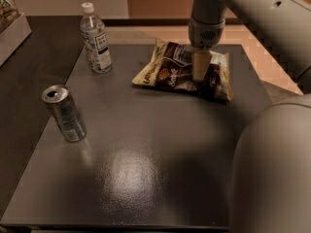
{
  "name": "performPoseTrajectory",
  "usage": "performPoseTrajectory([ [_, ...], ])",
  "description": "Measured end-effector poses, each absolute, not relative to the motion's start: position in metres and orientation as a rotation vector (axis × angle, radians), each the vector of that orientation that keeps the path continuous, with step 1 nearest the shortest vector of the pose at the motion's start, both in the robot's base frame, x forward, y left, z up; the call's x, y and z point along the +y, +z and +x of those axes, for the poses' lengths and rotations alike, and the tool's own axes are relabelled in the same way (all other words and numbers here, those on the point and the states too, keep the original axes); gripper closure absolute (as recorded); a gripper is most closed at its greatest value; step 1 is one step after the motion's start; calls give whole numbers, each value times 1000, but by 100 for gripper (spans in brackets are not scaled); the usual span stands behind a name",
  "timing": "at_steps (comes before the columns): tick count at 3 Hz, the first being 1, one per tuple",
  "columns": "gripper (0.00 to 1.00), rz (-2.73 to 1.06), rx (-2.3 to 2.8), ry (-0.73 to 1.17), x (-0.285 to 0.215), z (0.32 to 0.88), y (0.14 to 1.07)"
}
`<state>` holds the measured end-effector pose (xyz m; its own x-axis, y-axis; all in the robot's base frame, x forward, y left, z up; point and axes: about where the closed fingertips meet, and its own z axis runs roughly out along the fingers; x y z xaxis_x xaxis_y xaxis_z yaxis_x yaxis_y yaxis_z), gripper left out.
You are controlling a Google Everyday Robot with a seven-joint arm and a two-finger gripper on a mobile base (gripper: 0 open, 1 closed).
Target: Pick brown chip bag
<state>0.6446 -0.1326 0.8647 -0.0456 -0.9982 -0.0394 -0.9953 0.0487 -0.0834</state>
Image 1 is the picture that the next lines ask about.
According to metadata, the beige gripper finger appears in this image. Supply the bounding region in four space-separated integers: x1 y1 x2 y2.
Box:
192 50 212 83

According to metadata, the brown chip bag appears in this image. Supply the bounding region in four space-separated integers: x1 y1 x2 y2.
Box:
132 39 233 101

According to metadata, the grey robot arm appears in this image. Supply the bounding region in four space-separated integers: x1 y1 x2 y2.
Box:
189 0 311 233

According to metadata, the clear plastic water bottle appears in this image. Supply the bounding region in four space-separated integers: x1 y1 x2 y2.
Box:
80 2 112 74

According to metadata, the silver drink can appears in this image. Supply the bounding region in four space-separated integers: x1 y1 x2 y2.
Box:
42 85 86 142

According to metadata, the white box with snacks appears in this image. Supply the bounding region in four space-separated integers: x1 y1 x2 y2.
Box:
0 0 32 66

